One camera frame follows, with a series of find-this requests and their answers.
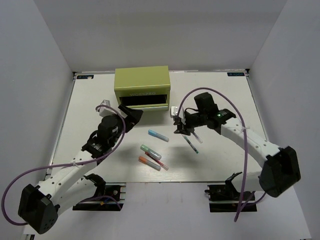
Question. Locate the right blue corner label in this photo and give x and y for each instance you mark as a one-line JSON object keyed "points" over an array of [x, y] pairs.
{"points": [[235, 74]]}

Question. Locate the blue corner label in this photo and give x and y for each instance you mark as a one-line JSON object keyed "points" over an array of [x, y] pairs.
{"points": [[84, 77], [235, 74]]}

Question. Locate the red gel pen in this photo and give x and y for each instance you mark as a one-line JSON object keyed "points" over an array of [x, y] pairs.
{"points": [[157, 161]]}

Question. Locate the left blue corner label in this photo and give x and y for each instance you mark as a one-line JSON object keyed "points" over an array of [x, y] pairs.
{"points": [[84, 77]]}

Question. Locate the green highlighter marker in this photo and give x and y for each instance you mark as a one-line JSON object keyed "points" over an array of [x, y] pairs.
{"points": [[151, 152]]}

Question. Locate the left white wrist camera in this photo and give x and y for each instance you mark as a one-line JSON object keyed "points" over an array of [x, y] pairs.
{"points": [[103, 110]]}

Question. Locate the purple gel pen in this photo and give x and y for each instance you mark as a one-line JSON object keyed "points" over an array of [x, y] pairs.
{"points": [[197, 137]]}

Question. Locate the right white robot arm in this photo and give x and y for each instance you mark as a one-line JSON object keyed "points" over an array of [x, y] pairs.
{"points": [[279, 166]]}

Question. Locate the orange highlighter marker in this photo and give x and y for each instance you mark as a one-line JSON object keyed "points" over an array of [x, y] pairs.
{"points": [[149, 163]]}

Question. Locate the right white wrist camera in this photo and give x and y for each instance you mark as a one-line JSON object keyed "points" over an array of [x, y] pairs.
{"points": [[174, 114]]}

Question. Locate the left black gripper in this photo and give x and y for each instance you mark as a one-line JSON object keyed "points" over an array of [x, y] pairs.
{"points": [[133, 116]]}

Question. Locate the blue highlighter marker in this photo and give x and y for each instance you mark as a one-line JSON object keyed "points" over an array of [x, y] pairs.
{"points": [[158, 135]]}

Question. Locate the green metal drawer box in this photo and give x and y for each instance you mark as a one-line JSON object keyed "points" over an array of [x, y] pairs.
{"points": [[143, 88]]}

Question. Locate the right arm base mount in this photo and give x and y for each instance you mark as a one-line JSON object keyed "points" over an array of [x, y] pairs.
{"points": [[222, 198]]}

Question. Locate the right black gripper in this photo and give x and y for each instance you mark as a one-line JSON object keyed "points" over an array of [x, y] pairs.
{"points": [[187, 130]]}

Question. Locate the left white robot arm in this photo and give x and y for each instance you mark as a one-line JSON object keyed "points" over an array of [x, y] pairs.
{"points": [[41, 205]]}

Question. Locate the green gel pen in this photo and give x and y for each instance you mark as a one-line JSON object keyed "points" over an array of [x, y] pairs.
{"points": [[190, 144]]}

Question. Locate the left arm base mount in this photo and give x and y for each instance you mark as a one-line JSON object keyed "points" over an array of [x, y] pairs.
{"points": [[112, 199]]}

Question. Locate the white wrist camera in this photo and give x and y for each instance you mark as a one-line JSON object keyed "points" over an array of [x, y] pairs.
{"points": [[103, 110], [174, 114]]}

